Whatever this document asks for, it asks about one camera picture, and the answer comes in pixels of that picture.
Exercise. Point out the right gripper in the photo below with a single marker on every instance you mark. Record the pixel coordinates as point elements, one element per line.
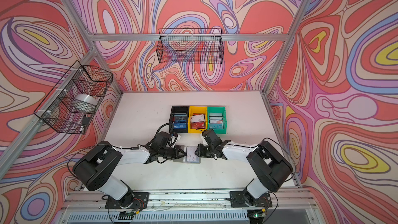
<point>200,153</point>

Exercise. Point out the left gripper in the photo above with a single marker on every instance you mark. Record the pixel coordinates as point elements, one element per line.
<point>176,153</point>

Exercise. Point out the white vip card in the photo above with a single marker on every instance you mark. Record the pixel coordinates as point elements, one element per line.
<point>191,157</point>
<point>198,118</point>

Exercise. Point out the grey card holder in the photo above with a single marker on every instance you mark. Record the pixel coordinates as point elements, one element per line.
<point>183,159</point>

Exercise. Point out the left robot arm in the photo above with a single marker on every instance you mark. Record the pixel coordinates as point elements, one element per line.
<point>95,169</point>

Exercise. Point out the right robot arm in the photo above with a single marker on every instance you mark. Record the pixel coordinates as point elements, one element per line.
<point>271,168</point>

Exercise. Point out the red VIP card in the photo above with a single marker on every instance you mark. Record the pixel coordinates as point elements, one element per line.
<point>198,125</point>

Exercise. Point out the blue card in black bin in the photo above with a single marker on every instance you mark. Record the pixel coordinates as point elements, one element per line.
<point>180,125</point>

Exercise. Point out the white VIP card in bin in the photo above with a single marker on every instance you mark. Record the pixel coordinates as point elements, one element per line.
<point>198,118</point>

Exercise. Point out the yellow storage bin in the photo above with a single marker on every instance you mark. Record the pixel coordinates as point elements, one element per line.
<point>197,110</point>

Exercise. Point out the black storage bin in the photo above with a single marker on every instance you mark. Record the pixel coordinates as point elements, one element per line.
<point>179,113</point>

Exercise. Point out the green storage bin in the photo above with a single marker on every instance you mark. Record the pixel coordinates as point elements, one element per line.
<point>217,114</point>

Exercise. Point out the white tape roll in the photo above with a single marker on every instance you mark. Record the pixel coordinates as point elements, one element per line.
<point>84,103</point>

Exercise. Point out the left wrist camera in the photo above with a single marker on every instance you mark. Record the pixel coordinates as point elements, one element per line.
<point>174,138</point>

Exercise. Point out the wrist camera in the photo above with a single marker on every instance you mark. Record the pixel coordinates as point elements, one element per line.
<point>174,138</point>
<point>211,138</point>

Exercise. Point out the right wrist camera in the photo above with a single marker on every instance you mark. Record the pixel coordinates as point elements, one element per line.
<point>211,138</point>

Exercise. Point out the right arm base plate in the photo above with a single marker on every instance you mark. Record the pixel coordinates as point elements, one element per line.
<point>241,199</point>

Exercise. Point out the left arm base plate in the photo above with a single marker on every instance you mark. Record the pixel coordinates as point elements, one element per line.
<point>132,200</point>

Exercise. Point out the black wire basket back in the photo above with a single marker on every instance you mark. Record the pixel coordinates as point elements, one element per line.
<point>190,46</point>

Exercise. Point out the black wire basket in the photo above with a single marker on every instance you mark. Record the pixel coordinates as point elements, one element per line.
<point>59,114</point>
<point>190,46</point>

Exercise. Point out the black wire basket left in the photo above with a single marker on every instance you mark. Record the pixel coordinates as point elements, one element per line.
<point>59,114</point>

